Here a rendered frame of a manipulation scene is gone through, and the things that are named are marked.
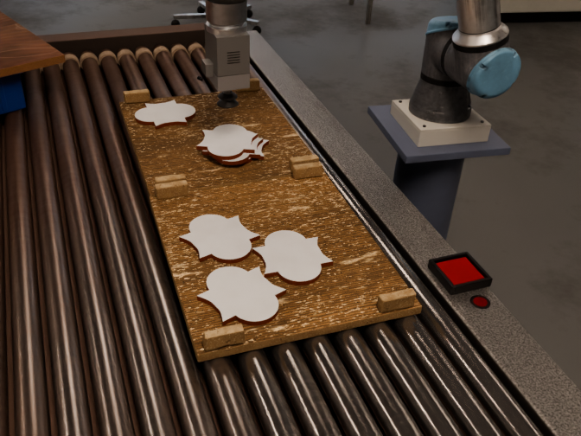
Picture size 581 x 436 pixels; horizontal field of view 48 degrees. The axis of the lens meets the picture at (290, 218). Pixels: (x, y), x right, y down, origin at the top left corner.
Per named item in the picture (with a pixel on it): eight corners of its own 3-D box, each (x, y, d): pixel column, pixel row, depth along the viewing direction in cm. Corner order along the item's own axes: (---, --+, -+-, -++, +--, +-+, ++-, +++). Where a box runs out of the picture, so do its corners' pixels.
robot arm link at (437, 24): (454, 62, 164) (463, 7, 157) (484, 81, 154) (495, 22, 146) (411, 66, 161) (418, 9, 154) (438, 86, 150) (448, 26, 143)
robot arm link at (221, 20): (212, 6, 115) (199, -8, 121) (212, 32, 117) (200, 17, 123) (252, 3, 117) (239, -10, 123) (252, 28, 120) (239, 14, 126)
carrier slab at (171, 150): (262, 92, 165) (262, 86, 164) (323, 176, 134) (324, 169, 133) (119, 108, 154) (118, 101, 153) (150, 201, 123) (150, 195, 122)
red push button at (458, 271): (463, 262, 113) (465, 256, 113) (483, 284, 109) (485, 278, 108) (433, 268, 112) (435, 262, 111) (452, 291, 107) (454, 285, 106)
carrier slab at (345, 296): (323, 177, 133) (324, 170, 132) (421, 313, 102) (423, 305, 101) (149, 203, 123) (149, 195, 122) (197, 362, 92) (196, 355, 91)
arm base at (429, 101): (448, 96, 171) (454, 59, 166) (482, 118, 160) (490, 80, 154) (397, 103, 167) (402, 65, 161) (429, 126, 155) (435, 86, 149)
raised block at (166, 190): (187, 191, 124) (186, 178, 122) (189, 196, 123) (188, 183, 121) (155, 195, 122) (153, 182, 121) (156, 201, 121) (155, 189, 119)
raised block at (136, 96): (149, 99, 156) (148, 87, 154) (150, 102, 154) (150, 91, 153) (124, 101, 154) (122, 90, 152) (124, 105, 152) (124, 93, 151)
